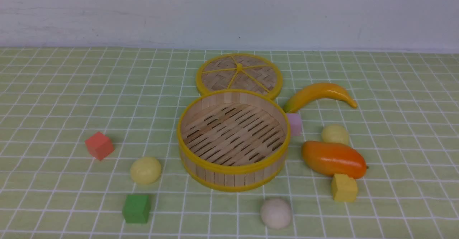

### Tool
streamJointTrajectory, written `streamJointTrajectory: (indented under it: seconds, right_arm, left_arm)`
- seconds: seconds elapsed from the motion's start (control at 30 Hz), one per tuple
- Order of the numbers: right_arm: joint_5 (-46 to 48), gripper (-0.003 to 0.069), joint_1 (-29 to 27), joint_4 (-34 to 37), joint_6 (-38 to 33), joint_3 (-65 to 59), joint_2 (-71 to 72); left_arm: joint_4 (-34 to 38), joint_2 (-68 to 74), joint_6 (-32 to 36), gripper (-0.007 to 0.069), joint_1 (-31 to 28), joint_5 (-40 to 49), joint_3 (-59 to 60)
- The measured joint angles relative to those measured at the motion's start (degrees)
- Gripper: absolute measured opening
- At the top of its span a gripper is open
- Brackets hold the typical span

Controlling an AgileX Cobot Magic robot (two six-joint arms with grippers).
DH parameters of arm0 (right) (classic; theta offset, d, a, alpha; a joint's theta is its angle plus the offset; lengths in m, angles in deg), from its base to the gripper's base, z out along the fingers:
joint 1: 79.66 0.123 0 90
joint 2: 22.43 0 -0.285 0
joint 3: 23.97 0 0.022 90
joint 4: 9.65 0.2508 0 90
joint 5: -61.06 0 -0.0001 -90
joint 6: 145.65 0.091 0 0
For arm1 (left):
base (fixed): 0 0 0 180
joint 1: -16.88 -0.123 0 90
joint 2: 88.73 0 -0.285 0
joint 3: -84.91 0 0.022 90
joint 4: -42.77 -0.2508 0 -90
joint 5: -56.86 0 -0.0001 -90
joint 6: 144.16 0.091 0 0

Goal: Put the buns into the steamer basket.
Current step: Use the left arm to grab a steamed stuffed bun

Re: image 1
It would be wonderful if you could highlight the pink foam cube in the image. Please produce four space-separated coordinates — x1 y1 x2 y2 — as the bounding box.
286 113 303 136

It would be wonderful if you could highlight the woven bamboo steamer lid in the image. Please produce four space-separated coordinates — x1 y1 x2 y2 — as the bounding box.
195 53 283 100

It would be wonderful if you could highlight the orange toy mango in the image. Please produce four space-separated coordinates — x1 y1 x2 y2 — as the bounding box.
302 140 367 179

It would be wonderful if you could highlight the yellow bun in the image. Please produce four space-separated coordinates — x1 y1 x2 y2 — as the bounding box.
130 156 162 185
321 124 350 146

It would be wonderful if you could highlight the bamboo steamer tray yellow rim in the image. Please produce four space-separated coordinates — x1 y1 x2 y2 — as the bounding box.
177 89 291 192

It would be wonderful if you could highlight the green cube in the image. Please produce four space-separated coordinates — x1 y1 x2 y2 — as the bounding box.
122 194 151 224

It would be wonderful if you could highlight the white bun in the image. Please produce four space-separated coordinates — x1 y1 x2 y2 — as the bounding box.
260 198 293 230

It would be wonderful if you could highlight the red cube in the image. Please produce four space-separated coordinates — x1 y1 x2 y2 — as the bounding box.
85 132 114 161

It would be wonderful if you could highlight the yellow toy banana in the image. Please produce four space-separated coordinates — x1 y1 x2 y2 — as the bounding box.
283 82 358 113

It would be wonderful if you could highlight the yellow cube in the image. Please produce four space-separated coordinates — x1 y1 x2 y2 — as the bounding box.
331 173 358 202

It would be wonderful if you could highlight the green checkered tablecloth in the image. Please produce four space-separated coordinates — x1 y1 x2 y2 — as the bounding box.
0 47 459 239

